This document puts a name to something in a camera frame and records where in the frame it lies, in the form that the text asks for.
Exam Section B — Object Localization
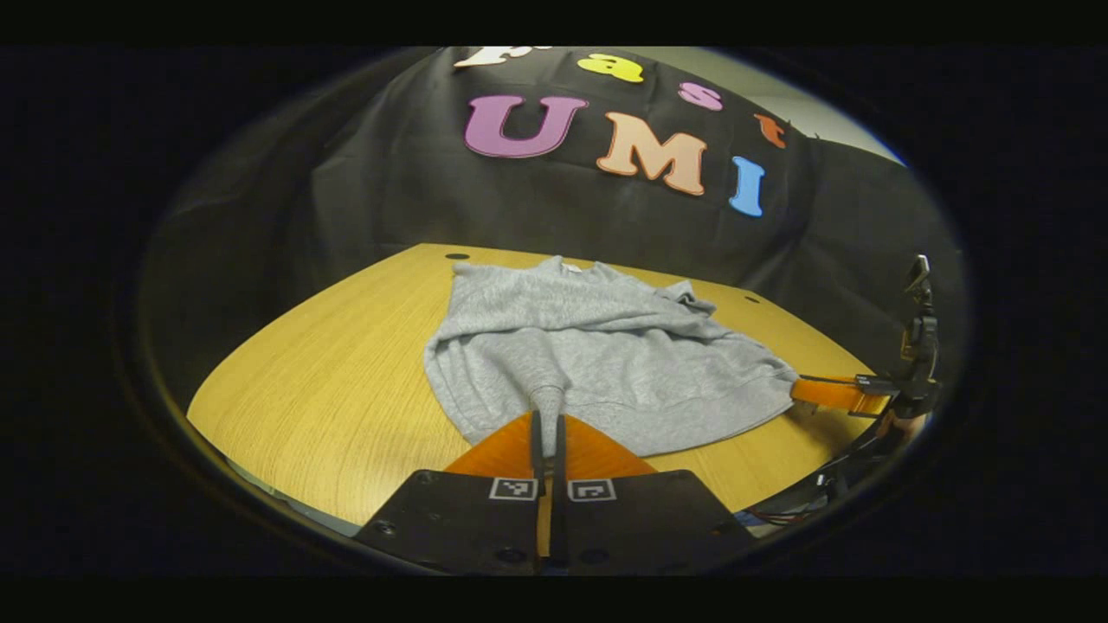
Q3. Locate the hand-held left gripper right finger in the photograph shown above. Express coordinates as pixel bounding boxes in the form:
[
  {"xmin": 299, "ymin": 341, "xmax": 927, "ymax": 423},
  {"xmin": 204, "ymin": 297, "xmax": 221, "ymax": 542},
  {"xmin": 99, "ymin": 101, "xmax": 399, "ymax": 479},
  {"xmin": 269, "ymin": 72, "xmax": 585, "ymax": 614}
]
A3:
[{"xmin": 552, "ymin": 414, "xmax": 758, "ymax": 576}]

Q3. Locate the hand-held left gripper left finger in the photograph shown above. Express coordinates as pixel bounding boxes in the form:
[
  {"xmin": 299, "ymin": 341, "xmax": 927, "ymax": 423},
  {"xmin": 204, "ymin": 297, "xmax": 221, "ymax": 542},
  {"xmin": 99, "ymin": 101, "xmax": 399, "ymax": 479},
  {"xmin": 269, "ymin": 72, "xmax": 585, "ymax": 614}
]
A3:
[{"xmin": 353, "ymin": 409, "xmax": 544, "ymax": 576}]

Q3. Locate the gray sweatshirt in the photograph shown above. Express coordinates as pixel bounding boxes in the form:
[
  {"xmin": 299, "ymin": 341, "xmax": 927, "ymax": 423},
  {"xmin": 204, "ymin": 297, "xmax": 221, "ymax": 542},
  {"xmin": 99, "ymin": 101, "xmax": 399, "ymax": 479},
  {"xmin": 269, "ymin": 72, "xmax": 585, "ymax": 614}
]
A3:
[{"xmin": 422, "ymin": 254, "xmax": 799, "ymax": 458}]

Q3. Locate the black backdrop cloth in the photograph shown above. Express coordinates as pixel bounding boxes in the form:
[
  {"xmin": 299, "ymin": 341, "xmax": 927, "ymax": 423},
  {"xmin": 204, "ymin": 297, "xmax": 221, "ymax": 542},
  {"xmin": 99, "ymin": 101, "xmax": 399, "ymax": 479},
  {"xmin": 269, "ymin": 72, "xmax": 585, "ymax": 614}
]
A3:
[{"xmin": 143, "ymin": 48, "xmax": 969, "ymax": 408}]

